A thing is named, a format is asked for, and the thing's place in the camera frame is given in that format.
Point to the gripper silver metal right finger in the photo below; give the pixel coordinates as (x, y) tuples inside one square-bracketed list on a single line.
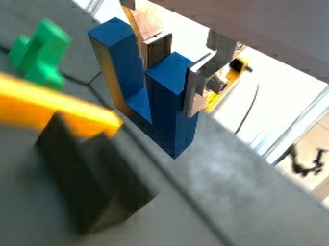
[(202, 79)]

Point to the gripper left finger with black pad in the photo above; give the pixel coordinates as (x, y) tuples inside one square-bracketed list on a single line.
[(154, 39)]

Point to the blue U-shaped block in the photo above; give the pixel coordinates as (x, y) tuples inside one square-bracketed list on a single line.
[(148, 94)]

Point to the green stepped block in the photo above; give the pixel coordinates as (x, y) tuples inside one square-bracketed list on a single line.
[(37, 55)]

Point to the yellow long bar block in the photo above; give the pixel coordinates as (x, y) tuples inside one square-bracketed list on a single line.
[(29, 105)]

